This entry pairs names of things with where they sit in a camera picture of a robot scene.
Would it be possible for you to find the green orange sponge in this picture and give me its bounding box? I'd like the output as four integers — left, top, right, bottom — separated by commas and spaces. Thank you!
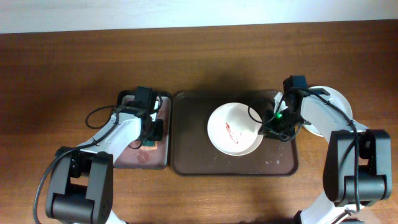
141, 140, 157, 150

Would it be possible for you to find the pale green plate front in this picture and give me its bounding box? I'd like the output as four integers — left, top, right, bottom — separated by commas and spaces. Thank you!
207, 103, 262, 156

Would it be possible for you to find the white plate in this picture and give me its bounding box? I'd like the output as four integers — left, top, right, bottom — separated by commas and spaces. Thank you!
304, 85, 353, 137

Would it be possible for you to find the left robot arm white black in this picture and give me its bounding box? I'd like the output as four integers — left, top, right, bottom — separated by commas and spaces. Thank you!
39, 86, 164, 223

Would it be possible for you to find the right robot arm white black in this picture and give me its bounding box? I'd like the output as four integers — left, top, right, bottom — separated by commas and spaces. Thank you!
258, 76, 392, 224

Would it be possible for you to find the small tray with pink water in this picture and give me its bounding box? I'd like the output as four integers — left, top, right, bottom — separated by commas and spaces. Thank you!
114, 91, 172, 169

